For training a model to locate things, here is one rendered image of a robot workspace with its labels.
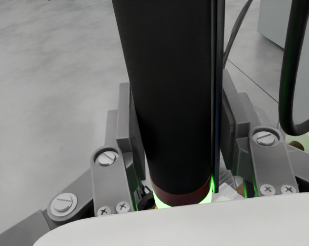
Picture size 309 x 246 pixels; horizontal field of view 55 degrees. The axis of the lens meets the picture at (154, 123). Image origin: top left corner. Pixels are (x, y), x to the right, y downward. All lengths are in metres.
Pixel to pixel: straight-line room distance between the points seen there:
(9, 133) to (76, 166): 0.81
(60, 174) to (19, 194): 0.29
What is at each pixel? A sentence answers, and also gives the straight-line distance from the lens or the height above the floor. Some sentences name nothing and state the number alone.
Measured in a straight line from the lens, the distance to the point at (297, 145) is 0.29.
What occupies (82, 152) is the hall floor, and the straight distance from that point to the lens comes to 2.33.
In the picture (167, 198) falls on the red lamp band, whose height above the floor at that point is 1.46.
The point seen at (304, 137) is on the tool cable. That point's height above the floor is 1.40.
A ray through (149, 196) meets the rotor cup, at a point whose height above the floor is 1.23.
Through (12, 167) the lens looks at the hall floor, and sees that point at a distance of 2.49.
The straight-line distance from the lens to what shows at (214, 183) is 0.17.
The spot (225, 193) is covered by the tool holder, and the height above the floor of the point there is 1.39.
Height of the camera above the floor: 1.59
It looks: 42 degrees down
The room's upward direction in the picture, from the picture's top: 10 degrees counter-clockwise
